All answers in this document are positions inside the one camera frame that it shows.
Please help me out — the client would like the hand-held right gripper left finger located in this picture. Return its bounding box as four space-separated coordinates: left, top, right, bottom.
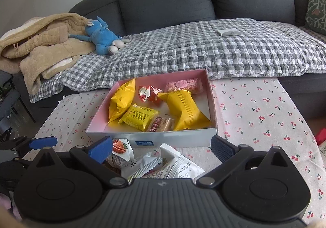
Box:
31 136 129 190

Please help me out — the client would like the blue plush toy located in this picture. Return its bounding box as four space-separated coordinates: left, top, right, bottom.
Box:
69 16 132 55

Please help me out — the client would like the beige fleece jacket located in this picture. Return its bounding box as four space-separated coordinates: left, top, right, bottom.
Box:
0 13 96 96

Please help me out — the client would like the white box pink inside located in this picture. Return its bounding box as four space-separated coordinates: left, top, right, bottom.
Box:
85 69 218 148

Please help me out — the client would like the yellow labelled packet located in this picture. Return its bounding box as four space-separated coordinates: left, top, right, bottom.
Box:
119 104 161 132

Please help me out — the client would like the red triangular snack packet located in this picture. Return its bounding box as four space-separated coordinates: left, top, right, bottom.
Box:
138 85 164 105

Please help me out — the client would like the white nut-print snack packet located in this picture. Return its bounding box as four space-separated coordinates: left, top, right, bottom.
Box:
106 138 134 169

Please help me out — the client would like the white text-print snack packet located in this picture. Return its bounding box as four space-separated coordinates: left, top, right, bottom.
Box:
143 142 206 180

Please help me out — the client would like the small white packet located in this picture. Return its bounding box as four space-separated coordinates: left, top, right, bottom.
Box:
218 28 242 37

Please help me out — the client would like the grey checked quilt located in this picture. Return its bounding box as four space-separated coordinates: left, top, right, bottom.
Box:
29 18 326 103

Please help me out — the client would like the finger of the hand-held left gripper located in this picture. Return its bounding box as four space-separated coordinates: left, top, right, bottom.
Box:
0 136 58 158

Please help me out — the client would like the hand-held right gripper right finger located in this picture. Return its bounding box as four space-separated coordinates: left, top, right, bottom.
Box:
196 135 293 189

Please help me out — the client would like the yellow crimped snack packet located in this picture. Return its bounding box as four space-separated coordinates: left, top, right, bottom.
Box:
157 89 213 132

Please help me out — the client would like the cherry print tablecloth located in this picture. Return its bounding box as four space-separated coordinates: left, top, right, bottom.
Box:
25 77 326 226

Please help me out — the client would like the red plastic object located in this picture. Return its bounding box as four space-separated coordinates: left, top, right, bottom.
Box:
314 128 326 147

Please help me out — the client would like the green patterned cushion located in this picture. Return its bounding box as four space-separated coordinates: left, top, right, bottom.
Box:
304 0 326 36

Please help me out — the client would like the pink snack packet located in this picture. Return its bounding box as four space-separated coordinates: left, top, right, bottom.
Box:
164 78 205 94

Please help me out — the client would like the dark grey sofa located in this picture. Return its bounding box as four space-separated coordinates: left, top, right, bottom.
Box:
11 0 326 122

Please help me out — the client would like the clear tan nougat packet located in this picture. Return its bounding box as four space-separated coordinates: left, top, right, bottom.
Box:
146 115 176 132

